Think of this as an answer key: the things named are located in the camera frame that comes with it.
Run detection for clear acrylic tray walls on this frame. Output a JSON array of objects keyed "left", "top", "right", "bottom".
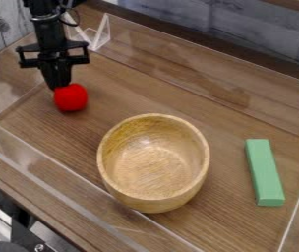
[{"left": 0, "top": 16, "right": 299, "bottom": 252}]

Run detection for wooden bowl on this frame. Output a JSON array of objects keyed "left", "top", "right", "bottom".
[{"left": 98, "top": 113, "right": 210, "bottom": 214}]

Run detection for red felt fruit green leaves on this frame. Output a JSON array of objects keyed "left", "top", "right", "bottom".
[{"left": 53, "top": 83, "right": 88, "bottom": 111}]

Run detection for green rectangular block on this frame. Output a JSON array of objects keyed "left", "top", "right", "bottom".
[{"left": 246, "top": 139, "right": 286, "bottom": 207}]

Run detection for clear acrylic corner bracket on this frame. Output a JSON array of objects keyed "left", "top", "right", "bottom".
[{"left": 65, "top": 14, "right": 112, "bottom": 51}]

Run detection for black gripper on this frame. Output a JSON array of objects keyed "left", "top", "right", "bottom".
[{"left": 16, "top": 15, "right": 90, "bottom": 90}]

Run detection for black camera mount with cable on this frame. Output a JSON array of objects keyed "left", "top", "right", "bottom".
[{"left": 0, "top": 220, "right": 57, "bottom": 252}]

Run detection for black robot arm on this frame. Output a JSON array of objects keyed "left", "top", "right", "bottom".
[{"left": 16, "top": 0, "right": 90, "bottom": 90}]

